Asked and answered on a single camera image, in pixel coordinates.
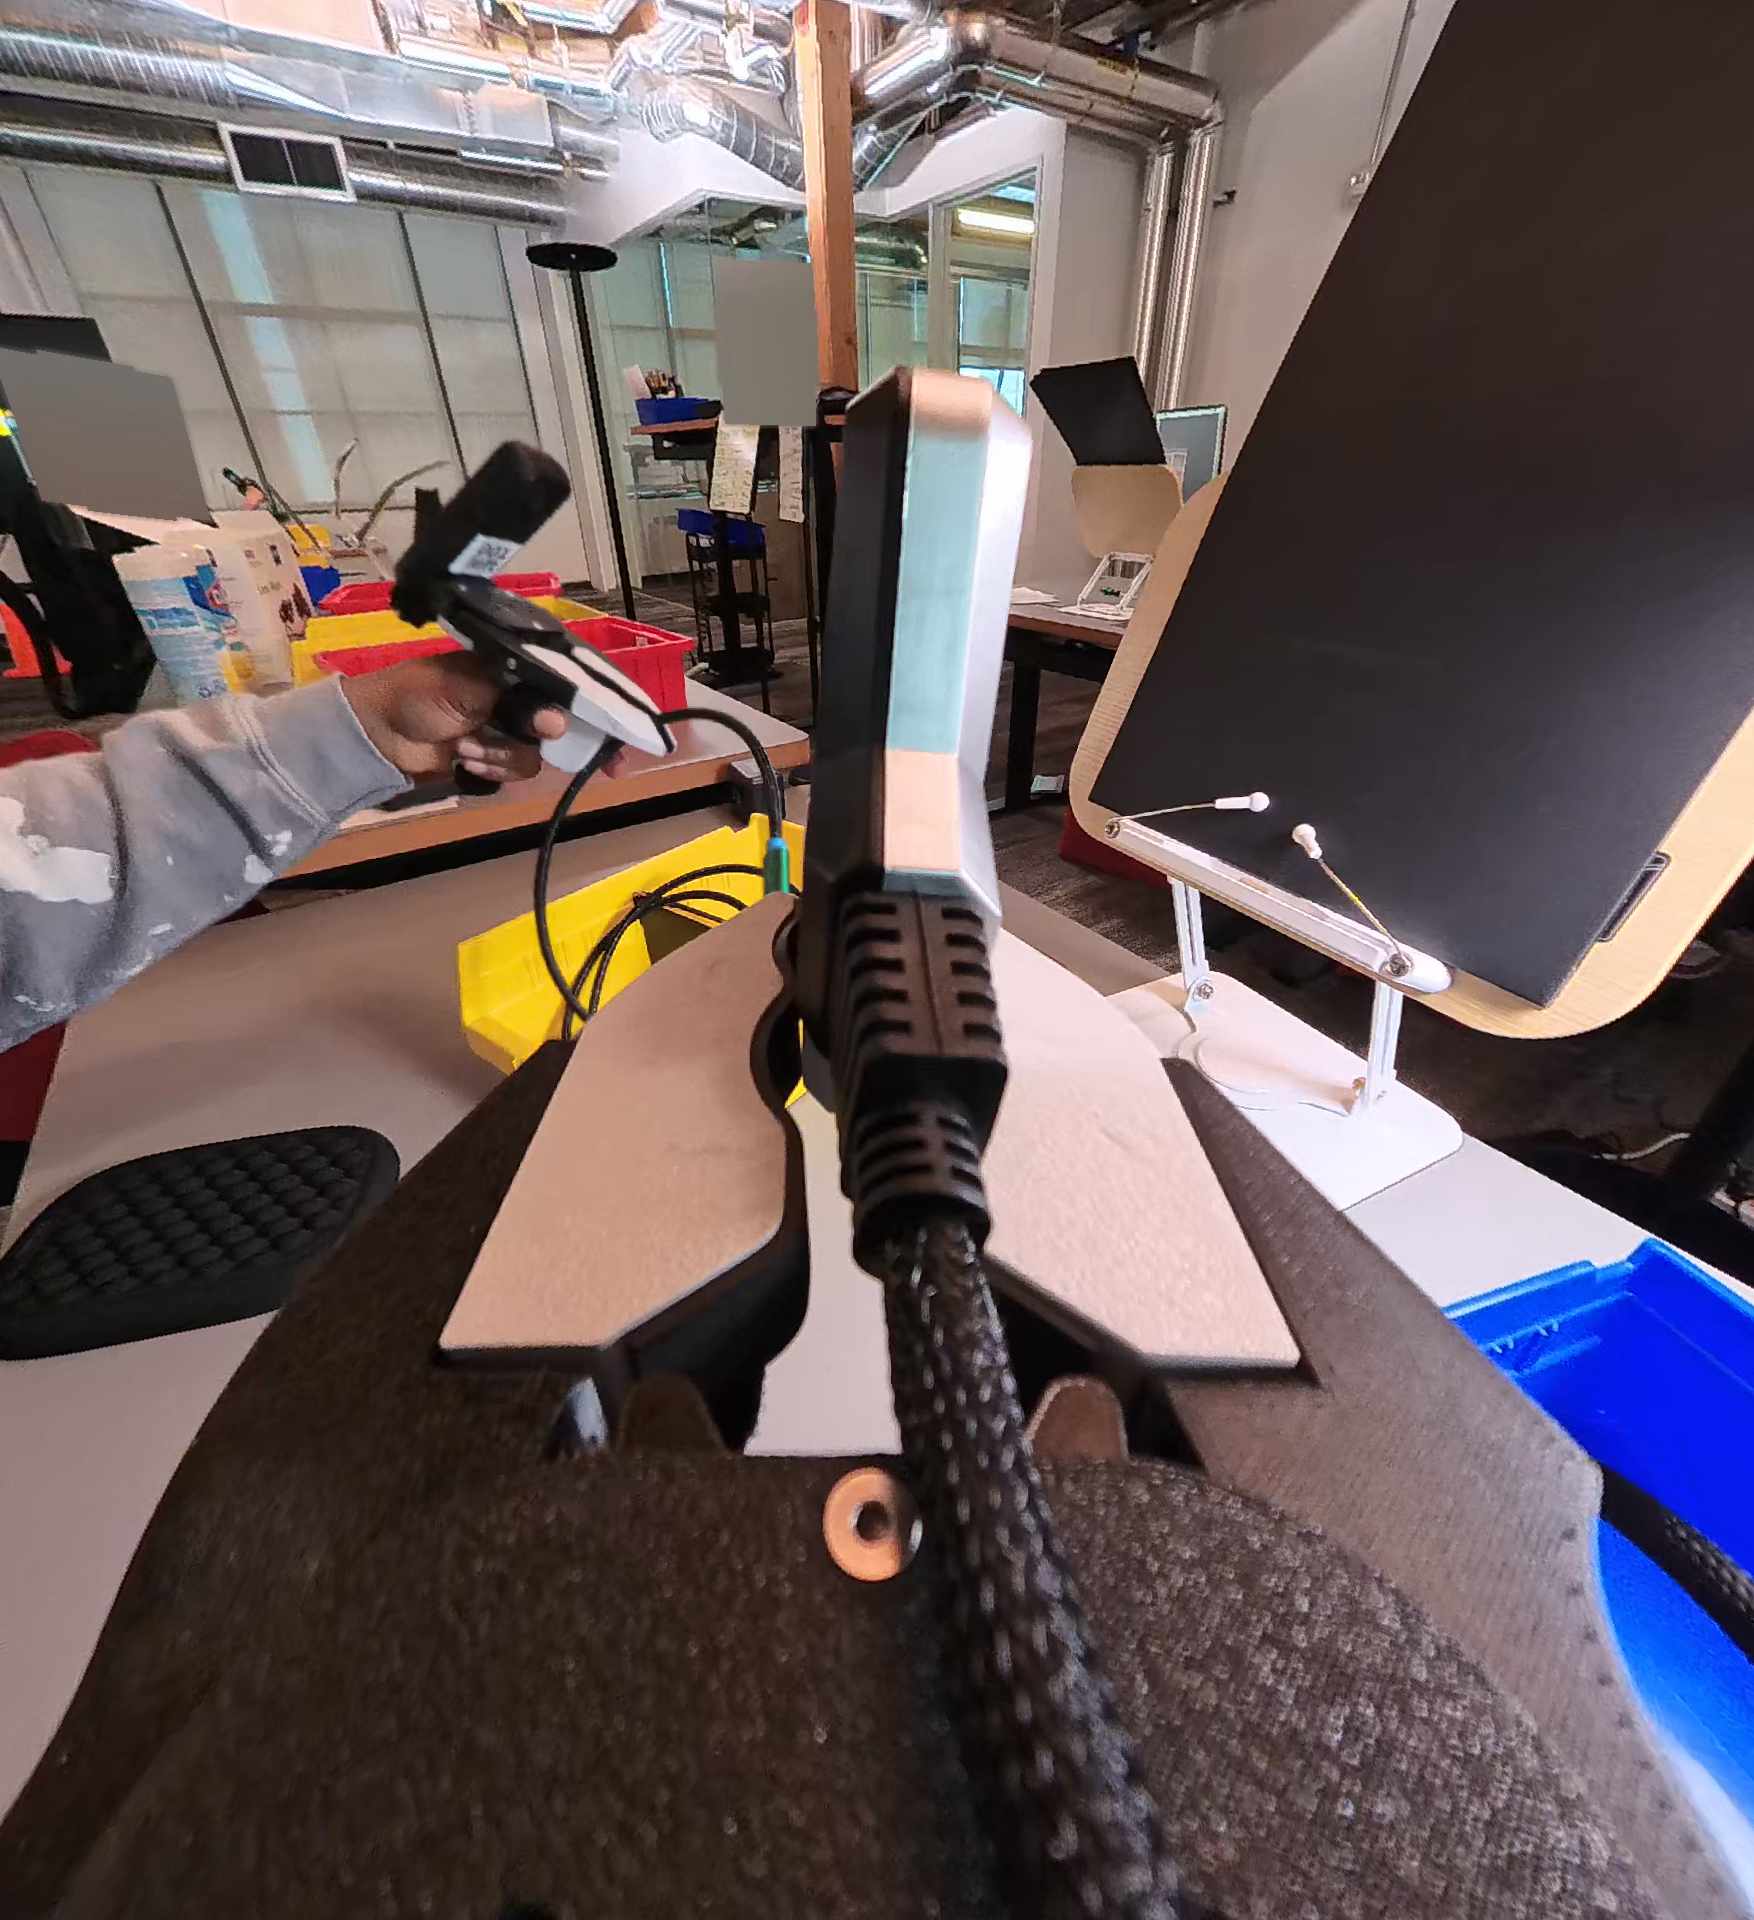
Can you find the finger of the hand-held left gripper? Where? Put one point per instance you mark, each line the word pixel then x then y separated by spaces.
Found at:
pixel 608 703
pixel 576 751

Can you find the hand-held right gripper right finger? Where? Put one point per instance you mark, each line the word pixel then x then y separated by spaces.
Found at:
pixel 1131 1183

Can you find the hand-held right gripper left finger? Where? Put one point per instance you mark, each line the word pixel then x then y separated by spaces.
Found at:
pixel 637 1169

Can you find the yellow plastic bin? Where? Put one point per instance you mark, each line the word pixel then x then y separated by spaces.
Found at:
pixel 516 975

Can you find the blue plastic bin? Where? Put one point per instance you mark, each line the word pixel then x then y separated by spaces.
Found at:
pixel 1687 1379

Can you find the person's left forearm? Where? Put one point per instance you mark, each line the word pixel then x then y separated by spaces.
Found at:
pixel 141 855

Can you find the person's left hand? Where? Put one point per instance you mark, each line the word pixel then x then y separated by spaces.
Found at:
pixel 420 720

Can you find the red plastic bin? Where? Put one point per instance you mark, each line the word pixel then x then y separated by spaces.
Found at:
pixel 651 660
pixel 368 594

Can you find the wood edged grey table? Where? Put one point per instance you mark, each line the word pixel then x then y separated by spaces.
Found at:
pixel 698 751

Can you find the black shelf cart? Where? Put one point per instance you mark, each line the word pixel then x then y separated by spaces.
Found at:
pixel 726 599

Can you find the small yellow bin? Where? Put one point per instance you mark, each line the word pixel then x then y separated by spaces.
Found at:
pixel 351 630

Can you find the small blue bin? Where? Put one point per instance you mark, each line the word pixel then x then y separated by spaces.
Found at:
pixel 720 528
pixel 673 409

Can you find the white board stand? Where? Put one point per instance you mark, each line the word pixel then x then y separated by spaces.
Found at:
pixel 1340 1156

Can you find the white printed package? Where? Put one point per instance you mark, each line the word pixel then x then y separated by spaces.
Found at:
pixel 270 599

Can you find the black floor lamp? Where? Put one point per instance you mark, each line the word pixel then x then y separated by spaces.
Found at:
pixel 573 257

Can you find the red storage crate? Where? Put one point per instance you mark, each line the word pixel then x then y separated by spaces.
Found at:
pixel 1101 848

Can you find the white wipes canister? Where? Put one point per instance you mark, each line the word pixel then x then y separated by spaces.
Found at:
pixel 180 630

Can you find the metal air vent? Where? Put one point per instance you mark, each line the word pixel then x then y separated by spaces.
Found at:
pixel 287 162

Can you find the black wrist rest pad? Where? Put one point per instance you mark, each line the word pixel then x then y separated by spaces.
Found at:
pixel 188 1236

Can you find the wood top office desk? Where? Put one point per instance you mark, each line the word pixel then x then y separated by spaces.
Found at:
pixel 1057 624

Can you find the orange traffic cone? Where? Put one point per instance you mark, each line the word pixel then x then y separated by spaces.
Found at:
pixel 31 652

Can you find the small black tilted board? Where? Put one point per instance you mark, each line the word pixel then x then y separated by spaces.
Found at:
pixel 1094 412

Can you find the large black wood-rimmed board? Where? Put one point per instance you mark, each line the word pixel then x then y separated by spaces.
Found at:
pixel 1492 524

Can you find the wooden post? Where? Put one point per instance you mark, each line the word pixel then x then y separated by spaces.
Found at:
pixel 827 180

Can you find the silver air duct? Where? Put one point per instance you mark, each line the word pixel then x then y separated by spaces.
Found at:
pixel 98 150

